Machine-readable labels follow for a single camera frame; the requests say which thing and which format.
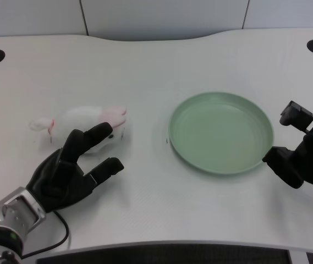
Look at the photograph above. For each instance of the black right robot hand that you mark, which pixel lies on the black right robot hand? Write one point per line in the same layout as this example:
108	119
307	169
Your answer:
307	156

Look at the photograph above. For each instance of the green round plate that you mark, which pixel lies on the green round plate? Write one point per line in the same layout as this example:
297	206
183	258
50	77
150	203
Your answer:
221	133

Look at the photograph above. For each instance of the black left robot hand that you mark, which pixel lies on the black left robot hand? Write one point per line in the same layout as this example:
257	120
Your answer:
62	176

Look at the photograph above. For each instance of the white plush rabbit doll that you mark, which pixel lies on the white plush rabbit doll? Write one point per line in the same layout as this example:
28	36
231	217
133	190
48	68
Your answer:
90	121

